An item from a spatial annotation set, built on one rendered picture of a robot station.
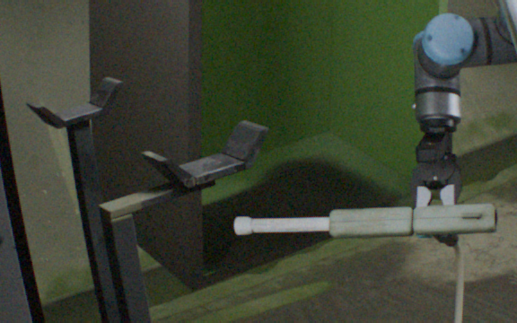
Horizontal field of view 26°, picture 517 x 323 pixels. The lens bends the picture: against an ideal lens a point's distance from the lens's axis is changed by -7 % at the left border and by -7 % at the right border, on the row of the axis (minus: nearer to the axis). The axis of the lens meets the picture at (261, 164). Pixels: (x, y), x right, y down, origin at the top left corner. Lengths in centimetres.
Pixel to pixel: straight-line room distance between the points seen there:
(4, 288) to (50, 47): 183
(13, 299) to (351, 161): 133
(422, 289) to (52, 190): 97
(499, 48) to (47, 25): 148
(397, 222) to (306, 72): 60
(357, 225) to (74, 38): 130
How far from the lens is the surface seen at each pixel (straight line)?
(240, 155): 76
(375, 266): 316
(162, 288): 303
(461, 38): 204
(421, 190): 212
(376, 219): 208
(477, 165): 363
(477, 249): 320
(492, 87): 376
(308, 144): 261
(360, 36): 251
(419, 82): 216
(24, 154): 299
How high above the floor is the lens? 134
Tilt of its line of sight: 19 degrees down
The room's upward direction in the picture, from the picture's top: 7 degrees counter-clockwise
